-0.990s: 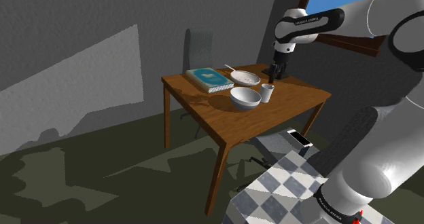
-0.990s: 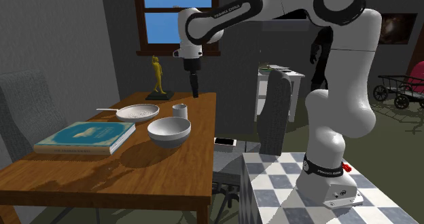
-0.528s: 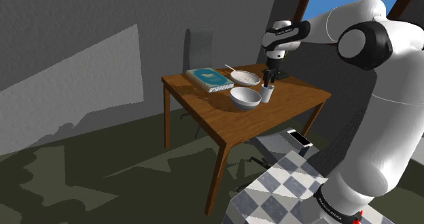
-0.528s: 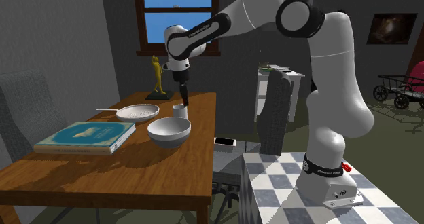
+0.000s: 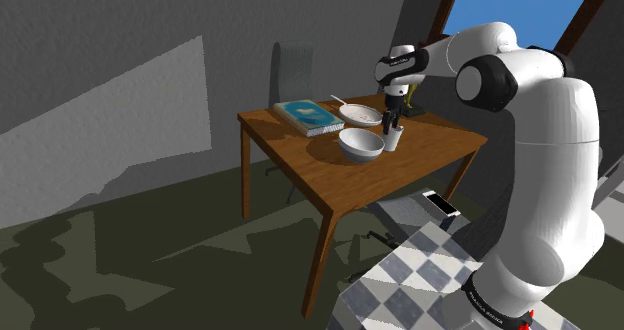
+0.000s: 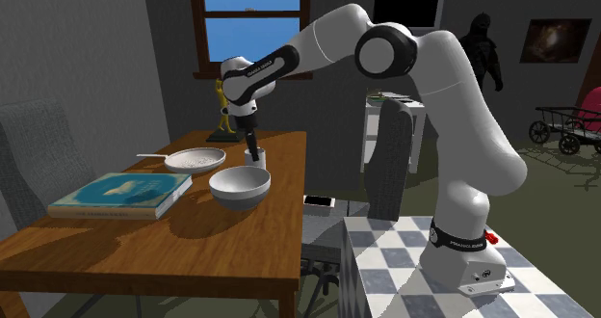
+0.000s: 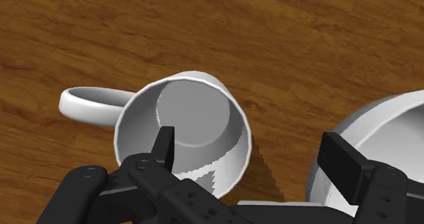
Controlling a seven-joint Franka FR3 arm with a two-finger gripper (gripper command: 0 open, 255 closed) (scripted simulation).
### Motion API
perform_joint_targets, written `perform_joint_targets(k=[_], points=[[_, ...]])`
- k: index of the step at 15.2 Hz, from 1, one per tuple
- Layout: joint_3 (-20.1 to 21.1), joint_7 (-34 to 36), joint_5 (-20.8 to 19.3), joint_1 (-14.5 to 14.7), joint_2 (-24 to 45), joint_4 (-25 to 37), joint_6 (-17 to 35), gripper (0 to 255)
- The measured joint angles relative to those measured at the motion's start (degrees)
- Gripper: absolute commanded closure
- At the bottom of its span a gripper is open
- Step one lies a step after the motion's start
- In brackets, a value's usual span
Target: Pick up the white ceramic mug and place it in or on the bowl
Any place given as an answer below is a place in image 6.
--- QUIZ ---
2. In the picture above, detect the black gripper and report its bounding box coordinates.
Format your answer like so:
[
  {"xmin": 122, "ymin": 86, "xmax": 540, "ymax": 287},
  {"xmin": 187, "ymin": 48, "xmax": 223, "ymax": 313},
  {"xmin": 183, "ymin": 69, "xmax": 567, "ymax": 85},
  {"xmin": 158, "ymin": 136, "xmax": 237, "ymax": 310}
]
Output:
[{"xmin": 234, "ymin": 114, "xmax": 261, "ymax": 163}]

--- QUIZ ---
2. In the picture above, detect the white cup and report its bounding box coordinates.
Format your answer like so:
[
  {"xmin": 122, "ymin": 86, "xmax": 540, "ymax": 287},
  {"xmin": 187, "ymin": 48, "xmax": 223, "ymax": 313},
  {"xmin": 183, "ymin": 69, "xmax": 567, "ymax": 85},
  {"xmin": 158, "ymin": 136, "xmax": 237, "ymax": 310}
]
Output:
[{"xmin": 244, "ymin": 147, "xmax": 268, "ymax": 172}]

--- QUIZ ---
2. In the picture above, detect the yellow figure on dark base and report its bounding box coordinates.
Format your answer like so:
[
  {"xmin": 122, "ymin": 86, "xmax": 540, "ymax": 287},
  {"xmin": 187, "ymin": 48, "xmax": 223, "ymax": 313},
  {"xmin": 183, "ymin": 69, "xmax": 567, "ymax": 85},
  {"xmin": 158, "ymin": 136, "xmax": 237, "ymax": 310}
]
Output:
[{"xmin": 205, "ymin": 77, "xmax": 246, "ymax": 144}]

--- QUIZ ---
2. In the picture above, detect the white bowl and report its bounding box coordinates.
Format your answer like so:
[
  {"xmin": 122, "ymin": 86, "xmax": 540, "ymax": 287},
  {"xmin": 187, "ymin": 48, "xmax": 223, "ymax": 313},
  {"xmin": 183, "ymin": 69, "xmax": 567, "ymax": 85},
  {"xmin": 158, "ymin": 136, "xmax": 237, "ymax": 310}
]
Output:
[{"xmin": 208, "ymin": 165, "xmax": 272, "ymax": 212}]

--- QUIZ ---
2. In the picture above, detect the black phone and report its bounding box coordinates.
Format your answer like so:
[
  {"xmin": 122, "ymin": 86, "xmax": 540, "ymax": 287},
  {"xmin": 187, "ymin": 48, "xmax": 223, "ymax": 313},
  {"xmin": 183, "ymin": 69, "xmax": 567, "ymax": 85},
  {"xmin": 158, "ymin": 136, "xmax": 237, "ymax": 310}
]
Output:
[{"xmin": 303, "ymin": 195, "xmax": 335, "ymax": 209}]

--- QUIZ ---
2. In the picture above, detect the brown wooden table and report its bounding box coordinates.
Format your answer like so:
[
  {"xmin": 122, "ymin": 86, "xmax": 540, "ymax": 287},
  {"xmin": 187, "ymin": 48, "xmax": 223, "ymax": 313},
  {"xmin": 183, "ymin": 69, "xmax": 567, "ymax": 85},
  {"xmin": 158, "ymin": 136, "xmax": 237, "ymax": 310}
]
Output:
[{"xmin": 0, "ymin": 129, "xmax": 308, "ymax": 318}]

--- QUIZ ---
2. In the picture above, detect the white side table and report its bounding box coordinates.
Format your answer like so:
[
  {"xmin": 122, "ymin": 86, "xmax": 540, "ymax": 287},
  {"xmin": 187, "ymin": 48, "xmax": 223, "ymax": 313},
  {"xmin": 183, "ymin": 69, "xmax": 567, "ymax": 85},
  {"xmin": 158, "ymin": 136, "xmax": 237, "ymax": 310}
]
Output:
[{"xmin": 360, "ymin": 90, "xmax": 428, "ymax": 174}]

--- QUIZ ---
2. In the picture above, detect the wooden framed window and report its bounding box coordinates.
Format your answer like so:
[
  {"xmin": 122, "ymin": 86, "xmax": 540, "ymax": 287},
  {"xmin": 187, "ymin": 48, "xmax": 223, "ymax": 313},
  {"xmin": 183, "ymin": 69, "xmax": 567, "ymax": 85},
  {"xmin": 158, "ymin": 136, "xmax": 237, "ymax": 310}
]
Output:
[{"xmin": 188, "ymin": 0, "xmax": 314, "ymax": 81}]

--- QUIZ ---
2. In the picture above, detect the grey office chair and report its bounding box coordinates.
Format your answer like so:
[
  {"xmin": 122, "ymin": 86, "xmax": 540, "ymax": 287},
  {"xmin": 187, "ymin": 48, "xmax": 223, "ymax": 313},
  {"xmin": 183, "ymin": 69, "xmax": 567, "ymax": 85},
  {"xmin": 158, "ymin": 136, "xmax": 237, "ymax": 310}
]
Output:
[{"xmin": 300, "ymin": 97, "xmax": 414, "ymax": 318}]

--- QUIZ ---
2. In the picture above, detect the blue book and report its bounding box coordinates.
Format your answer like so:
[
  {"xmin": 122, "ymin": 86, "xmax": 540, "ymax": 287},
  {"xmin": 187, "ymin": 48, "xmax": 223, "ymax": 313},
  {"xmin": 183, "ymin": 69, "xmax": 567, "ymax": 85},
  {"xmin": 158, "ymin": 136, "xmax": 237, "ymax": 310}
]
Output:
[{"xmin": 47, "ymin": 172, "xmax": 194, "ymax": 221}]

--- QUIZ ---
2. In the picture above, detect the checkered robot stand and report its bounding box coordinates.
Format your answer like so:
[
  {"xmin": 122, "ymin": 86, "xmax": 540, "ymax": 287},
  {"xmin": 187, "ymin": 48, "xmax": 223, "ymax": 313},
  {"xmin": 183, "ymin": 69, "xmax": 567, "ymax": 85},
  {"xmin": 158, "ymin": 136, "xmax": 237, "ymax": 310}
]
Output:
[{"xmin": 338, "ymin": 215, "xmax": 584, "ymax": 318}]

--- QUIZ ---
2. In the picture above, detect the white framed black screen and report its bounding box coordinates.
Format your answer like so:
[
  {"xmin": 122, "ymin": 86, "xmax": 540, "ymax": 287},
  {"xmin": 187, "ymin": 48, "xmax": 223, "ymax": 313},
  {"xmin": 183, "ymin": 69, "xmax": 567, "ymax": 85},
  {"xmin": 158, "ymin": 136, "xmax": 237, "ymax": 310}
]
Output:
[{"xmin": 372, "ymin": 0, "xmax": 448, "ymax": 32}]

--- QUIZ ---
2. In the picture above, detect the grey fabric chair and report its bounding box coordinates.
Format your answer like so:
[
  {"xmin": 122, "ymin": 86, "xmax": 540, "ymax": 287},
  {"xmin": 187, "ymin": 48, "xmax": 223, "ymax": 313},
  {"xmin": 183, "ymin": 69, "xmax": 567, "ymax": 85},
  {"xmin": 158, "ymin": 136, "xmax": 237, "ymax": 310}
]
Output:
[{"xmin": 0, "ymin": 98, "xmax": 97, "ymax": 231}]

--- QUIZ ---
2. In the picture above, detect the black humanoid statue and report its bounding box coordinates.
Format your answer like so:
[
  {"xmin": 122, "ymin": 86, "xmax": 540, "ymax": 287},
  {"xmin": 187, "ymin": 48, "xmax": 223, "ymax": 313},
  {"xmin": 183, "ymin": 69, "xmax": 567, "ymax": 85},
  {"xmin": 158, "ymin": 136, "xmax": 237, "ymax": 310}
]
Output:
[{"xmin": 458, "ymin": 12, "xmax": 505, "ymax": 93}]

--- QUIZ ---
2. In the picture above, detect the black wheeled cart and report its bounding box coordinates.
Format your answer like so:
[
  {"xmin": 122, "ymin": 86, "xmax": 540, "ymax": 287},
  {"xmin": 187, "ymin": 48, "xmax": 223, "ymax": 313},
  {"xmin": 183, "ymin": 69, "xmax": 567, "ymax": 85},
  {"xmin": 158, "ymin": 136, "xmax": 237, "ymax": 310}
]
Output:
[{"xmin": 529, "ymin": 105, "xmax": 601, "ymax": 156}]

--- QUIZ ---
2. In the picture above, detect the white pan with handle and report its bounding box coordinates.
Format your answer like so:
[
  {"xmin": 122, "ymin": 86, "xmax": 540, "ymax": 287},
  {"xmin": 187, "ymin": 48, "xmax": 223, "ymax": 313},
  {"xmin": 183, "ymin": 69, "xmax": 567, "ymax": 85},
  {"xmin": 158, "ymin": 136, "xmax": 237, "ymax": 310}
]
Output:
[{"xmin": 136, "ymin": 146, "xmax": 227, "ymax": 175}]

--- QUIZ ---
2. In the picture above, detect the dark wall picture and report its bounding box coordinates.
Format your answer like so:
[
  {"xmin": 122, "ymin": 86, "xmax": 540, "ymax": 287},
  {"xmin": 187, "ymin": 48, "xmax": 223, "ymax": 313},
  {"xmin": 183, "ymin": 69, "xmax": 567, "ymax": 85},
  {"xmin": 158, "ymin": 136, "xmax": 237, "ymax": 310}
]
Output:
[{"xmin": 519, "ymin": 18, "xmax": 592, "ymax": 65}]

